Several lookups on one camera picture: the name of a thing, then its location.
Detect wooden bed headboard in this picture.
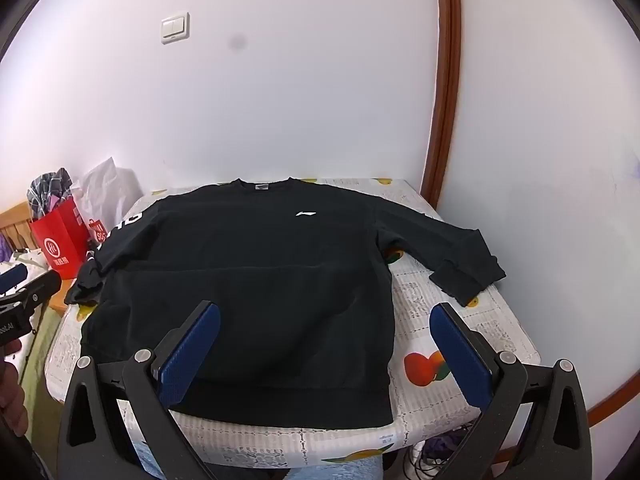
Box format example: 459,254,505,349
0,202,38,250

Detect red paper bag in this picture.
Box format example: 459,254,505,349
32,197,90,280

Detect brown wooden door frame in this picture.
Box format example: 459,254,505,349
420,0,462,208

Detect brown baseboard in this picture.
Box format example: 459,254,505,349
587,373,640,427

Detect white Miniso bag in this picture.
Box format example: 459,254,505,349
70,157,142,244

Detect blue jeans leg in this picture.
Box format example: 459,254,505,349
284,456,384,480

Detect green bed sheet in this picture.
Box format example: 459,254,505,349
21,307,63,476

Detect plaid cloth in bag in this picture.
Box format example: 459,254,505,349
26,167,72,220

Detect white wall switch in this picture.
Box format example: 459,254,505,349
160,12,190,44

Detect fruit print tablecloth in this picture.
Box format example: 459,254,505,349
43,176,542,470

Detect black cables under table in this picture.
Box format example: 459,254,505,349
406,421,482,480

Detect wooden nightstand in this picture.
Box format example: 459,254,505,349
48,280,74,316

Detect black sweatshirt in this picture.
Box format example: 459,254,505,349
66,179,504,429

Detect person's left hand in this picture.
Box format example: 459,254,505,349
0,360,28,437

